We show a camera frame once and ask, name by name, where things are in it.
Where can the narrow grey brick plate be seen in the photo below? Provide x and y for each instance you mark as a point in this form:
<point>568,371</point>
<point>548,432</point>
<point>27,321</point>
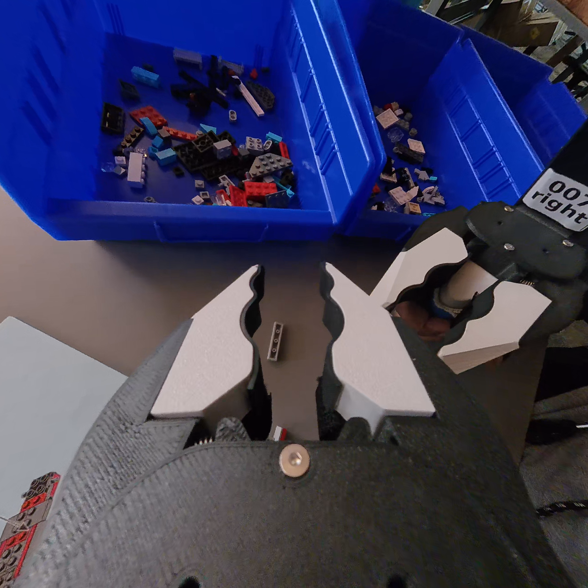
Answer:
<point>275,342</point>

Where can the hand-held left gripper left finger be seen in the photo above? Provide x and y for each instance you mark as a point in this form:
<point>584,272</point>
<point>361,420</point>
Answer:
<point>206,363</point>

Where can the person's right hand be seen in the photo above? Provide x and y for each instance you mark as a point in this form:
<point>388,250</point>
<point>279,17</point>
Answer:
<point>427,324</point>

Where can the pile of colourful toy bricks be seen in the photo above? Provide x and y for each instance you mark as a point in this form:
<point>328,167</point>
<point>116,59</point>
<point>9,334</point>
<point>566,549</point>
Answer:
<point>206,147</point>

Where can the pale blue instruction booklet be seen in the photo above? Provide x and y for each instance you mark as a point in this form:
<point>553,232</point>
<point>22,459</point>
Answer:
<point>46,390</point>

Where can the blue plastic bin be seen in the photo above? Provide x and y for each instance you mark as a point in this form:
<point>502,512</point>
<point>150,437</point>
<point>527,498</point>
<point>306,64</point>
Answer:
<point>459,115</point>
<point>69,69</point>
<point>528,92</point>

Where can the grey wedge brick plate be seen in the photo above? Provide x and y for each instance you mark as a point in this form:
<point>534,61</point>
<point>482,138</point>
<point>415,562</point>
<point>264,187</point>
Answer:
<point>268,165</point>

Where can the grey desk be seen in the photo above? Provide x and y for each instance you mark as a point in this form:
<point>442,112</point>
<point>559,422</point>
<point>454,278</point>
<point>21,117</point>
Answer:
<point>138,275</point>

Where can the grey red brick assembly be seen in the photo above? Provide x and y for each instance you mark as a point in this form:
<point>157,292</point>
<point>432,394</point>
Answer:
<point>280,433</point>

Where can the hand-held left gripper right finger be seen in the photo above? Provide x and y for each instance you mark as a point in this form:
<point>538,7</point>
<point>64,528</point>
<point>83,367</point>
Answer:
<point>381,363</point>

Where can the pile of small grey bricks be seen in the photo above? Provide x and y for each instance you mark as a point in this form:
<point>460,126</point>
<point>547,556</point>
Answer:
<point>409,174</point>

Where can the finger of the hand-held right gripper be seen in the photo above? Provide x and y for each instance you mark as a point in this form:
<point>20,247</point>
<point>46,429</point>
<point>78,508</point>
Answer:
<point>510,317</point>
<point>427,250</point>

